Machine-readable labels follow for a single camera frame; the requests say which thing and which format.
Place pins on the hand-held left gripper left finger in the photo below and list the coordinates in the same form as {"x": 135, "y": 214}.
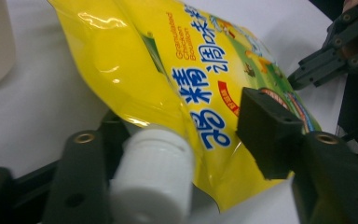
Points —
{"x": 80, "y": 177}

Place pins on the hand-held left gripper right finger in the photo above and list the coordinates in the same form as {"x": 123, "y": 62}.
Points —
{"x": 323, "y": 174}

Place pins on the yellow spouted seasoning pouch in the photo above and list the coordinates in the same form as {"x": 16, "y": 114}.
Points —
{"x": 155, "y": 77}

